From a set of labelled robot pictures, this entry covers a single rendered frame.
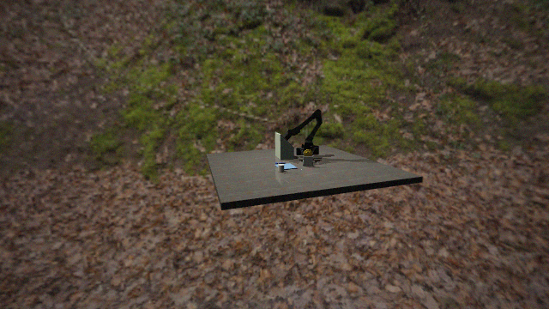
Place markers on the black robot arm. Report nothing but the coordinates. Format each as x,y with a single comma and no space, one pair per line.
308,140

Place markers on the light blue square mat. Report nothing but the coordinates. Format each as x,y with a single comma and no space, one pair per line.
289,166

